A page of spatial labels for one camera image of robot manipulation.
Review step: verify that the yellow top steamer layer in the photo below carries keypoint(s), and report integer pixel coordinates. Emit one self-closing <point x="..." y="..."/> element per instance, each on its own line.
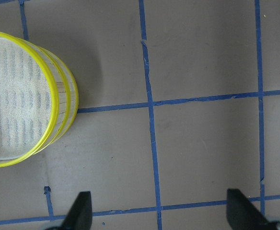
<point x="33" y="52"/>

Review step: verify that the yellow steamer layer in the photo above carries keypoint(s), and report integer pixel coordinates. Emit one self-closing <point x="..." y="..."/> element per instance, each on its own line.
<point x="33" y="52"/>
<point x="68" y="96"/>

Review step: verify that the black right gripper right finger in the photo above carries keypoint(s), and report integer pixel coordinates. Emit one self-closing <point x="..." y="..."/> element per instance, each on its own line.
<point x="241" y="214"/>

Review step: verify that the white steamer cloth liner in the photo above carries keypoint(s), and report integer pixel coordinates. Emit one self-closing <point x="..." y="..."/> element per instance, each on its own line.
<point x="25" y="101"/>

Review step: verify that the yellow bottom steamer layer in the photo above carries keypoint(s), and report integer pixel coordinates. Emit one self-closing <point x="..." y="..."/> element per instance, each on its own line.
<point x="68" y="96"/>

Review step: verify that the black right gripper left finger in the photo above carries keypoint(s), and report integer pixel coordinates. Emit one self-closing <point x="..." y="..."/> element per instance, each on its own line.
<point x="79" y="216"/>

